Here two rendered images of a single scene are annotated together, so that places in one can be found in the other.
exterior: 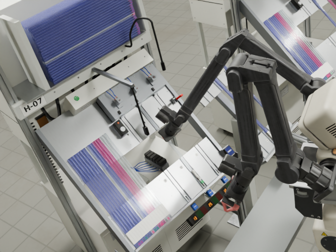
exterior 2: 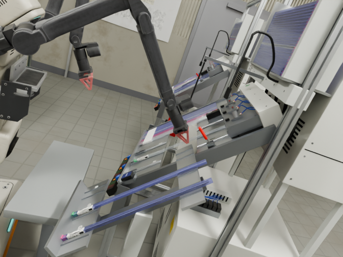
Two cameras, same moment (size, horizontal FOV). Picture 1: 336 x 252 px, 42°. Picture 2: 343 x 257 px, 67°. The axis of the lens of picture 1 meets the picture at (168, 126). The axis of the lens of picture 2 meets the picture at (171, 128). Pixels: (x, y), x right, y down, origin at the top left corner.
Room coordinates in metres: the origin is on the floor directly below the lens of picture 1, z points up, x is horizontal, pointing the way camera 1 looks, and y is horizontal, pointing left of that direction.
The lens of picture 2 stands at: (2.26, -1.02, 1.43)
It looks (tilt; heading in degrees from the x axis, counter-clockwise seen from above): 21 degrees down; 122
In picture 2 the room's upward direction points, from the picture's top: 20 degrees clockwise
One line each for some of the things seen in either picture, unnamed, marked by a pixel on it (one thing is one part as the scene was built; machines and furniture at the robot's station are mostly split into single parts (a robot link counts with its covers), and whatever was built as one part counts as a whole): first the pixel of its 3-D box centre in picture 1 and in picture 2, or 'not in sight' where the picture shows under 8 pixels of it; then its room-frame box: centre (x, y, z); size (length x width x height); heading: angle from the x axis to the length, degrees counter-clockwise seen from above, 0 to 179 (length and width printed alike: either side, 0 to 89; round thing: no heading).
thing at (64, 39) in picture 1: (83, 29); (291, 43); (1.92, 0.25, 1.52); 0.51 x 0.13 x 0.27; 123
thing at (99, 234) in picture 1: (129, 204); (212, 239); (1.99, 0.37, 0.31); 0.70 x 0.65 x 0.62; 123
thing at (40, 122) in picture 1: (53, 142); not in sight; (1.84, 0.58, 1.02); 0.06 x 0.01 x 0.35; 123
